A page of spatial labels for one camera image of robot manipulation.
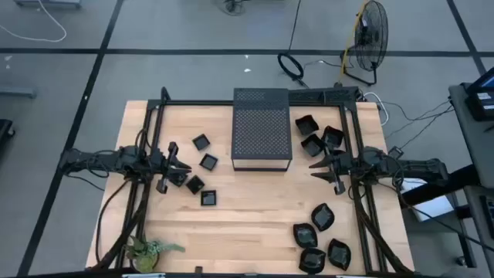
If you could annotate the grey side table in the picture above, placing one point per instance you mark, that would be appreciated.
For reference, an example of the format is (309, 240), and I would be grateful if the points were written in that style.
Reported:
(474, 146)

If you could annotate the black perforated control box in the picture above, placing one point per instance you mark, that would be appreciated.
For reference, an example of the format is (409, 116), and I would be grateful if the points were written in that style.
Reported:
(332, 95)

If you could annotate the black leaf-shaped plate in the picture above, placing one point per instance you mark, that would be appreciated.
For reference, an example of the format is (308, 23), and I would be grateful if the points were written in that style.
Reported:
(305, 235)
(312, 260)
(339, 254)
(322, 216)

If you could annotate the black perforated metal shelf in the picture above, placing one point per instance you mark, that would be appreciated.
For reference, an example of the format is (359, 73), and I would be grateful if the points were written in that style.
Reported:
(261, 131)

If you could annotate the black keyboard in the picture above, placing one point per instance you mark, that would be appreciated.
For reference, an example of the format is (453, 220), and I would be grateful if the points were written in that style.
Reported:
(489, 216)

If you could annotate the grey floor bar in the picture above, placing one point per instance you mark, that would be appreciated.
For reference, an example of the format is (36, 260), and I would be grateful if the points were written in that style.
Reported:
(17, 92)

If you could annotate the small potted succulent plant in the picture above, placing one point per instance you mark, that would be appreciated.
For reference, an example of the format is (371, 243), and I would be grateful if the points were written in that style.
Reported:
(146, 253)

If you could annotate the silver metal bracket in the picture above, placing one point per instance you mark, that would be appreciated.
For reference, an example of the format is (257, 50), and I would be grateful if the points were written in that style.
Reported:
(143, 275)

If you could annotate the black laptop computer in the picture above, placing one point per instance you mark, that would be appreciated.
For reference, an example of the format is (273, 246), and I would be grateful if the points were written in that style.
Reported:
(480, 102)

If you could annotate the white paper sheet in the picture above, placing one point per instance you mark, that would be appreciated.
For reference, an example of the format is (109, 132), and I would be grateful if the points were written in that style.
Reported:
(432, 206)

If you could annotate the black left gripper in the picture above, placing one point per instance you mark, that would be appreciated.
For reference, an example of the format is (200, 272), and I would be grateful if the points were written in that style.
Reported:
(164, 164)

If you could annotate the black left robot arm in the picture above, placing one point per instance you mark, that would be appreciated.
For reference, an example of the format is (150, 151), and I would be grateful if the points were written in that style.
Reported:
(116, 160)

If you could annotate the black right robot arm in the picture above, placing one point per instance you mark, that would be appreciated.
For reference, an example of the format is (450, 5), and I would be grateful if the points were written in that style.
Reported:
(417, 168)

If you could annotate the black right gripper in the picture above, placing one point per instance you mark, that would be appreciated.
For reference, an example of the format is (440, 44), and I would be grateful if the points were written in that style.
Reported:
(347, 166)

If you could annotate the black aluminium table frame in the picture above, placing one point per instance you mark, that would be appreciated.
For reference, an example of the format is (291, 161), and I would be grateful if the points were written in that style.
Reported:
(185, 102)

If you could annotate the black floor fan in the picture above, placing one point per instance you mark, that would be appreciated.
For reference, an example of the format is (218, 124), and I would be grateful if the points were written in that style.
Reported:
(371, 34)

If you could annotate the small black adapter box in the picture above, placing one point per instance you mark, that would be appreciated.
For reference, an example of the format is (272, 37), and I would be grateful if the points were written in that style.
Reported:
(396, 152)

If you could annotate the black table edge clamp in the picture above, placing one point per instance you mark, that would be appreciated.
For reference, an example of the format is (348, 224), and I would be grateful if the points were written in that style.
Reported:
(198, 269)

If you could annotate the grey cart base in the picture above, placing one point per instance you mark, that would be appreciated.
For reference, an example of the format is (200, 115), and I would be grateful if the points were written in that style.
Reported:
(46, 3)

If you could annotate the small black square plate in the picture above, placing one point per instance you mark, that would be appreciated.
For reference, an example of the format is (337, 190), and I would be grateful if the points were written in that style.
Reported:
(208, 161)
(195, 184)
(208, 197)
(201, 142)
(180, 181)

